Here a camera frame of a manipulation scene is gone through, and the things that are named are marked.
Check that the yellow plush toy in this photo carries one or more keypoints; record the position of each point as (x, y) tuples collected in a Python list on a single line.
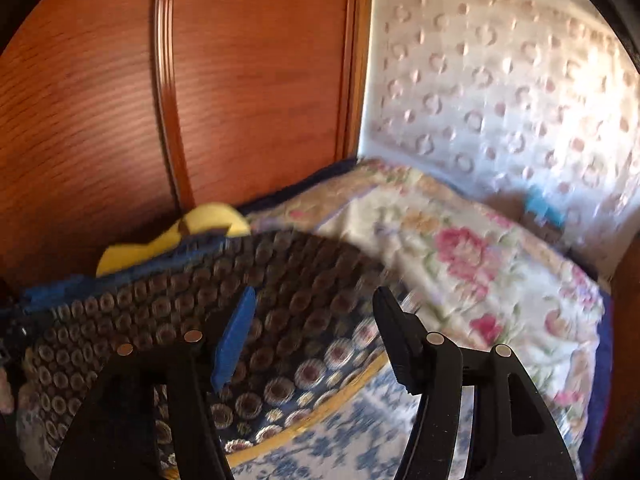
[(200, 220)]

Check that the navy fleece blanket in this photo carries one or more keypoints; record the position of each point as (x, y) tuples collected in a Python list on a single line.
[(605, 320)]

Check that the pink floral blanket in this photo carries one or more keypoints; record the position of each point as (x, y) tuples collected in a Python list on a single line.
[(450, 240)]

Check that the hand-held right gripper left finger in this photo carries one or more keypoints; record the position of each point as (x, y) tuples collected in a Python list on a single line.
[(235, 340)]

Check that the wooden slatted wardrobe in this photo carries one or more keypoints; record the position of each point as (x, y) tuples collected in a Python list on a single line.
[(250, 60)]

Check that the blue floral bed sheet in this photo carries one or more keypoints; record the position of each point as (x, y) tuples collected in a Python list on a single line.
[(350, 430)]

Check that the small blue box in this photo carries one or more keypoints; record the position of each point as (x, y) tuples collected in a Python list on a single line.
[(545, 207)]

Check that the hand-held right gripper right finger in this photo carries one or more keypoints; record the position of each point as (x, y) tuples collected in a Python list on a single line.
[(395, 330)]

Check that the sheer circle-patterned wall curtain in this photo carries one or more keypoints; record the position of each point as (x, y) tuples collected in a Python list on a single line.
[(500, 85)]

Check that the navy medallion-patterned robe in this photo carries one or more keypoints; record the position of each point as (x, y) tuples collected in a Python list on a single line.
[(300, 280)]

